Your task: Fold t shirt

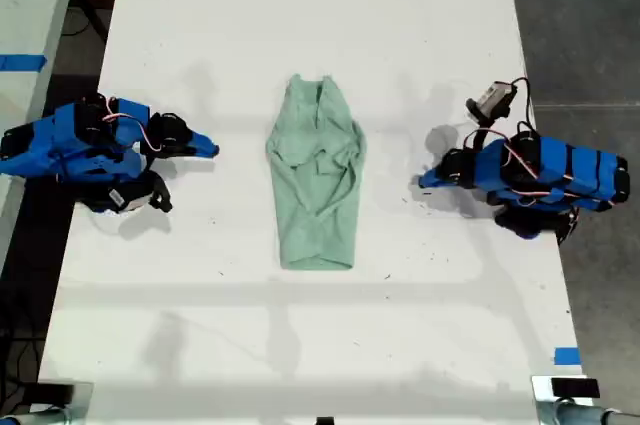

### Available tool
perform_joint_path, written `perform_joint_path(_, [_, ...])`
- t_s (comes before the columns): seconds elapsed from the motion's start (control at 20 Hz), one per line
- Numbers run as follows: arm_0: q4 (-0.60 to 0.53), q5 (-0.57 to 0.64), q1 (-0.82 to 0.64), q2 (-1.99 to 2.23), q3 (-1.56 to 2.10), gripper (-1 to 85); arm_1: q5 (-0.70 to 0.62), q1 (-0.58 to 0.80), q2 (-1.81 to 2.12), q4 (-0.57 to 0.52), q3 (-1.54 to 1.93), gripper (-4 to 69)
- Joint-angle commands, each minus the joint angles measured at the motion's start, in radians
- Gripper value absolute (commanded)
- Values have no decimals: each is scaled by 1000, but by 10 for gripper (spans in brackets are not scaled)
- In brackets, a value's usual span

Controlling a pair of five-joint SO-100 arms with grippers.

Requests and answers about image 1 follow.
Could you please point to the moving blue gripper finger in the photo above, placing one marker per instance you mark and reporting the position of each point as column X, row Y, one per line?
column 434, row 175
column 202, row 141

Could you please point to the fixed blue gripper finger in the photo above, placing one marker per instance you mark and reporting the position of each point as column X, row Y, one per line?
column 192, row 153
column 434, row 185

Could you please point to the pale green T-shirt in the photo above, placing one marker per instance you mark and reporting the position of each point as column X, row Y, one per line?
column 315, row 185

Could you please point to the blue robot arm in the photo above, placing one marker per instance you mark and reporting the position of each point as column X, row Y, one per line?
column 560, row 170
column 65, row 145

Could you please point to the long blue tape strip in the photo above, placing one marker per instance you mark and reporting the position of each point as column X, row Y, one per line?
column 22, row 62

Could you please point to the white neighbouring table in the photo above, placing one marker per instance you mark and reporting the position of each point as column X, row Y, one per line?
column 30, row 20

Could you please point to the short blue tape strip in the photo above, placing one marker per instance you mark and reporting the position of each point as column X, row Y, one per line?
column 567, row 356

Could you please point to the small black box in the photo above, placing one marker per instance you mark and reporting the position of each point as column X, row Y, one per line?
column 575, row 388
column 56, row 393

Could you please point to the metal table clamp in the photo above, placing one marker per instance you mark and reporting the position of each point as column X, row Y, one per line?
column 560, row 405
column 45, row 407

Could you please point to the small black clip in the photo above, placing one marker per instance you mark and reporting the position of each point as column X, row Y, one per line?
column 325, row 420

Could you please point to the black camera stalk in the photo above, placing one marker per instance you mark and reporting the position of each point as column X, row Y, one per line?
column 482, row 130

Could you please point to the black camera box white label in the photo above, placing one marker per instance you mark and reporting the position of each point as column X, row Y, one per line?
column 140, row 192

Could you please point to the black camera box grey face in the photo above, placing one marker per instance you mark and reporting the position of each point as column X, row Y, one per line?
column 492, row 97

